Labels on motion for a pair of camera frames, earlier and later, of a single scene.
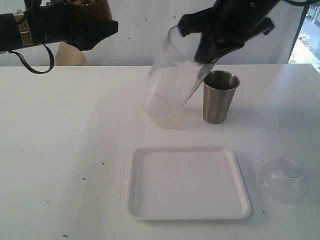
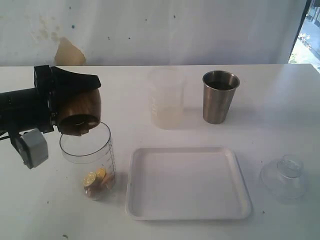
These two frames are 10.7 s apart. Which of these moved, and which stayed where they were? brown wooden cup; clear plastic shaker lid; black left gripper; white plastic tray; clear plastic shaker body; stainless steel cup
Moved: brown wooden cup; black left gripper; clear plastic shaker body
Stayed: clear plastic shaker lid; white plastic tray; stainless steel cup
